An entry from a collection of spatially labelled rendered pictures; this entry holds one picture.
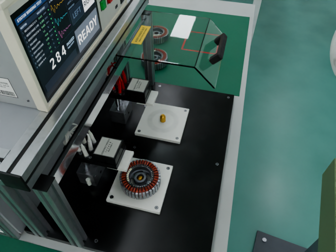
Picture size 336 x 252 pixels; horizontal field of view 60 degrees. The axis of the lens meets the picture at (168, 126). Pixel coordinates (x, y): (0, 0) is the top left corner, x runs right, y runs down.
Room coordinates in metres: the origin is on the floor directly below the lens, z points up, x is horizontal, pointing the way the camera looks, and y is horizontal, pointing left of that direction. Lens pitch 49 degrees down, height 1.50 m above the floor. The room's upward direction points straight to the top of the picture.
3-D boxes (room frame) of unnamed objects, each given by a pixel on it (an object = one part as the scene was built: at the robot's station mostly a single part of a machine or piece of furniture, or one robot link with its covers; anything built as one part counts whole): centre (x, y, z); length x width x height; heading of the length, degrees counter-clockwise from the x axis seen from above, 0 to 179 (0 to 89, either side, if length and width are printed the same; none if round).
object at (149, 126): (0.66, 0.02, 0.78); 0.15 x 0.15 x 0.01; 76
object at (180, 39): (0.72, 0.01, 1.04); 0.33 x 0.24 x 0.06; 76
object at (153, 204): (0.42, 0.08, 0.78); 0.15 x 0.15 x 0.01; 76
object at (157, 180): (0.42, 0.08, 0.80); 0.11 x 0.11 x 0.04
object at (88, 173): (0.46, 0.22, 0.80); 0.07 x 0.05 x 0.06; 166
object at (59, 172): (0.56, 0.14, 1.03); 0.62 x 0.01 x 0.03; 166
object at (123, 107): (0.69, 0.16, 0.80); 0.07 x 0.05 x 0.06; 166
